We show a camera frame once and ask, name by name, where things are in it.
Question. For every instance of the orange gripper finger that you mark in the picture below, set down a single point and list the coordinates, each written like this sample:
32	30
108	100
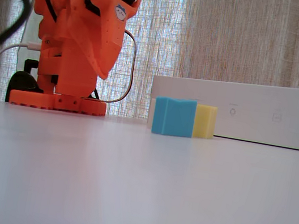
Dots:
87	47
109	42

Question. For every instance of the orange robot base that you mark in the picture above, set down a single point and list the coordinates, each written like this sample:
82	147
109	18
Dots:
65	80

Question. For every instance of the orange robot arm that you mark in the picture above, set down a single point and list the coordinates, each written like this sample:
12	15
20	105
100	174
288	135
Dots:
61	2

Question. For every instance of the blue foam cuboid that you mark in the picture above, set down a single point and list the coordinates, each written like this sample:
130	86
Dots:
174	119

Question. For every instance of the yellow foam cuboid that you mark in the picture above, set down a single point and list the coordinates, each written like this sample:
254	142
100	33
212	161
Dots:
205	121

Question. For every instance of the white cardboard box bin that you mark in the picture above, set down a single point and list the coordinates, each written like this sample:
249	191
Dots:
252	115

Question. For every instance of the small cartoon face sticker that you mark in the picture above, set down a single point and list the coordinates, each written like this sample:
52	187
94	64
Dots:
120	12

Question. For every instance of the black table clamp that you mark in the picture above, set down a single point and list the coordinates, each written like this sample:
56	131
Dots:
25	81

